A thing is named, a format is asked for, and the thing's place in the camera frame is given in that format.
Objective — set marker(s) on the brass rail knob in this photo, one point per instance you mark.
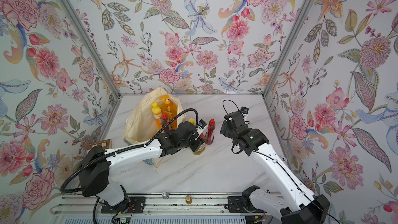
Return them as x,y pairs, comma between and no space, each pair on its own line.
188,200

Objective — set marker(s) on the large orange pump soap bottle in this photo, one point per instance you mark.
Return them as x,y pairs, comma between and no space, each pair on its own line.
167,106

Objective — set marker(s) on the wooden chess board box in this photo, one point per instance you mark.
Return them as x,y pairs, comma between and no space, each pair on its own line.
105,144

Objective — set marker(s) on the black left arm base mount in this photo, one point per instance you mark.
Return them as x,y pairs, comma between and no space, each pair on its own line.
129,205

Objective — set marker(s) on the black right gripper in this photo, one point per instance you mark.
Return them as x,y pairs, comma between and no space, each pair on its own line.
225,127

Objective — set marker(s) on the orange bottle yellow cap front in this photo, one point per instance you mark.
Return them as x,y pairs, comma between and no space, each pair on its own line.
157,113

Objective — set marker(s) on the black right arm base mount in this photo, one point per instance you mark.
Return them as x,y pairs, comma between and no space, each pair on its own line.
241,204

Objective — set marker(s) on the aluminium front rail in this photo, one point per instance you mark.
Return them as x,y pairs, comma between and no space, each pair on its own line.
205,209

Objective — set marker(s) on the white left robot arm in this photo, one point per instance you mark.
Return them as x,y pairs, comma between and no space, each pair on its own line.
96,180

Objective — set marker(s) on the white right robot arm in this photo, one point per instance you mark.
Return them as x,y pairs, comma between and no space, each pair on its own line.
298,204

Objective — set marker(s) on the green Fairy dish soap bottle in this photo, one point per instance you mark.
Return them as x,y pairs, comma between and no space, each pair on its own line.
200,149

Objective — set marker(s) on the red fairy bottle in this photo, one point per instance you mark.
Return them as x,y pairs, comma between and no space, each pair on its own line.
210,132
163,121

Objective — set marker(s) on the silver rail knob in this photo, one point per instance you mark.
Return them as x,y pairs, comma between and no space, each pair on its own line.
165,195

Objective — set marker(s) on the red Fairy bottle front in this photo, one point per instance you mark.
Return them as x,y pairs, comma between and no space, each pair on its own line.
163,121

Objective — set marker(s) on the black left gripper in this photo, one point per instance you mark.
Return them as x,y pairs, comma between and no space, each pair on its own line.
197,144

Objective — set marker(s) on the cream canvas shopping bag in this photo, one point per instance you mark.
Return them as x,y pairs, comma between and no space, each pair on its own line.
141,126

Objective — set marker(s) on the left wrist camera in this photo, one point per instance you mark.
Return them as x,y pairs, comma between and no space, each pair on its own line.
202,125

